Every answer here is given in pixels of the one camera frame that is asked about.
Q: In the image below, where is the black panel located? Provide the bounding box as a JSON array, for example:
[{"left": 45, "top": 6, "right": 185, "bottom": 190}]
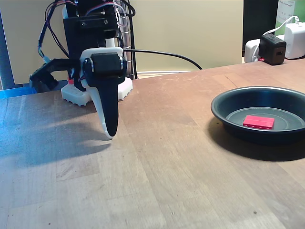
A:
[{"left": 243, "top": 0, "right": 279, "bottom": 57}]

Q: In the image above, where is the white power adapter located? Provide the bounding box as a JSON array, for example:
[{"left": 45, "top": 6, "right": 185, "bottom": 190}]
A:
[{"left": 285, "top": 22, "right": 305, "bottom": 60}]

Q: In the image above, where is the white power strip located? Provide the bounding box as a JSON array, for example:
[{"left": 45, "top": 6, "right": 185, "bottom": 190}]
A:
[{"left": 244, "top": 34, "right": 285, "bottom": 63}]

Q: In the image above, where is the black cube charger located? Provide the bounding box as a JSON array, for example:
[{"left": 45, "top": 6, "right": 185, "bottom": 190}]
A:
[{"left": 259, "top": 33, "right": 287, "bottom": 66}]

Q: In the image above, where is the white adapter cable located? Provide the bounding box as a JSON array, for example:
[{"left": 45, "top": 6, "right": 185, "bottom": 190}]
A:
[{"left": 264, "top": 15, "right": 300, "bottom": 36}]

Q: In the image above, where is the green and white box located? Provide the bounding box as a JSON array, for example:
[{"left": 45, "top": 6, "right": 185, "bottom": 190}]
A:
[{"left": 275, "top": 0, "right": 305, "bottom": 36}]

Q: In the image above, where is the black usb cable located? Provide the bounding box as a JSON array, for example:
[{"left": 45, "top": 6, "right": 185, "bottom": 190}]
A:
[{"left": 123, "top": 48, "right": 203, "bottom": 71}]

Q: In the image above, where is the dark grey frame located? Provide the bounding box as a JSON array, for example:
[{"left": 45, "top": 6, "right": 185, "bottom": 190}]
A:
[{"left": 0, "top": 9, "right": 70, "bottom": 91}]

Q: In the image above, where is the blue strip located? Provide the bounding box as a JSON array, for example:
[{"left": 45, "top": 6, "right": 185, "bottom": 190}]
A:
[{"left": 0, "top": 85, "right": 36, "bottom": 99}]

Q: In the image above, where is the red lego block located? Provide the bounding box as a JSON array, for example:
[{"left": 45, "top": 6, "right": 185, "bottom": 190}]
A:
[{"left": 243, "top": 115, "right": 275, "bottom": 130}]

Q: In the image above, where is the black camera cable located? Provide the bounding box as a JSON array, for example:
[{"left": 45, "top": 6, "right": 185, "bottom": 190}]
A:
[{"left": 37, "top": 0, "right": 62, "bottom": 64}]

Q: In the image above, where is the black round shallow bin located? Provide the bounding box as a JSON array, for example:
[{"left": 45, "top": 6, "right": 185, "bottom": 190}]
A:
[{"left": 210, "top": 86, "right": 305, "bottom": 145}]

